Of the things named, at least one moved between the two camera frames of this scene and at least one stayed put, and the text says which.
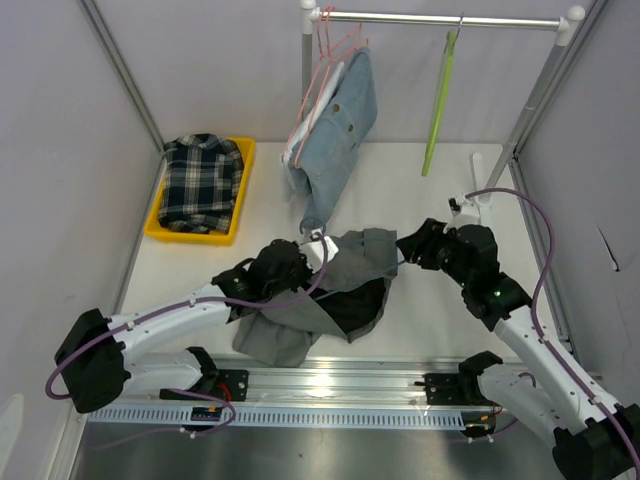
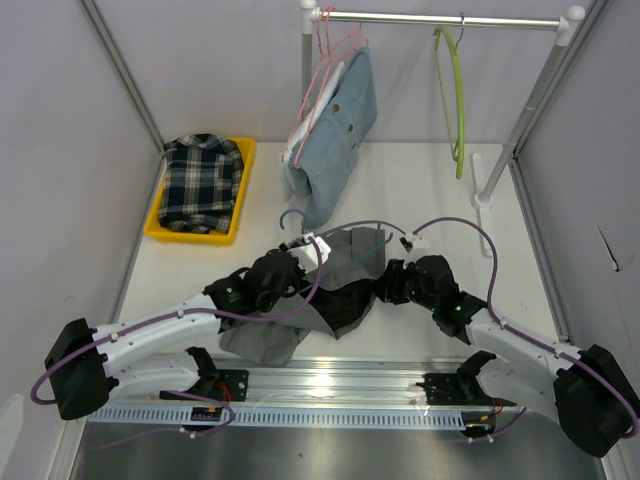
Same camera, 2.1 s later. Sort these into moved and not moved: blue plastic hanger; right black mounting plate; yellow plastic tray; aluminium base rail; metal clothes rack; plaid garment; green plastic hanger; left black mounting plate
Moved: green plastic hanger; blue plastic hanger
Not moved: right black mounting plate; left black mounting plate; metal clothes rack; plaid garment; aluminium base rail; yellow plastic tray
